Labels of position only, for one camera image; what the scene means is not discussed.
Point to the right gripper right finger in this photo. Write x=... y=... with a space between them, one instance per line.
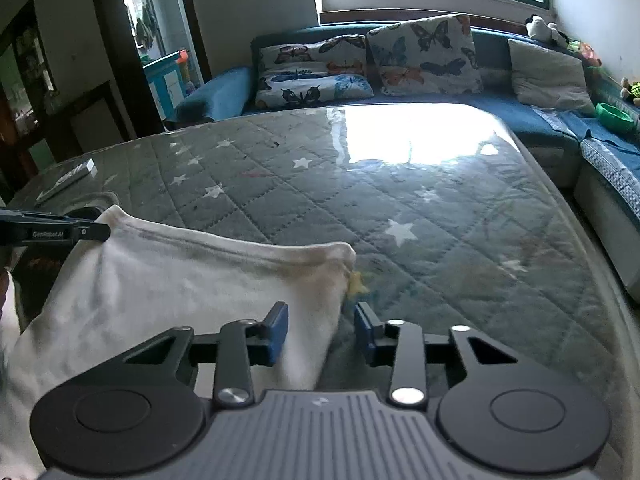
x=371 y=337

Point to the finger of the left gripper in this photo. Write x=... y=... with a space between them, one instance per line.
x=65 y=230

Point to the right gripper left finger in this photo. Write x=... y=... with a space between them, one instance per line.
x=265 y=340

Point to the cream sweatshirt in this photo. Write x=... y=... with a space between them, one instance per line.
x=148 y=277

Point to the round black induction cooker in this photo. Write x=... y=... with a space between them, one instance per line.
x=85 y=213

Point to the grey remote control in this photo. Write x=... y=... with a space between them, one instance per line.
x=82 y=170

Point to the quilted grey star table cover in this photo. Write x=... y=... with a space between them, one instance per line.
x=452 y=219

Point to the blue white cabinet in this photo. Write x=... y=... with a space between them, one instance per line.
x=166 y=83

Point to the small butterfly pillow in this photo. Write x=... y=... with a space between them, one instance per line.
x=302 y=75

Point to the blue corner sofa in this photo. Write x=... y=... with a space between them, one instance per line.
x=582 y=128

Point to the large butterfly pillow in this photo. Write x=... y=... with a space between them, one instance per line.
x=427 y=56

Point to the grey square pillow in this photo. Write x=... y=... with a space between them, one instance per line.
x=548 y=79

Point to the green plastic bowl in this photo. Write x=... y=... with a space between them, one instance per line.
x=614 y=119

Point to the panda plush toy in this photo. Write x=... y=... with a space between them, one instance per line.
x=546 y=33

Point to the small plush toys group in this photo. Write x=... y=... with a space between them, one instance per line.
x=630 y=91

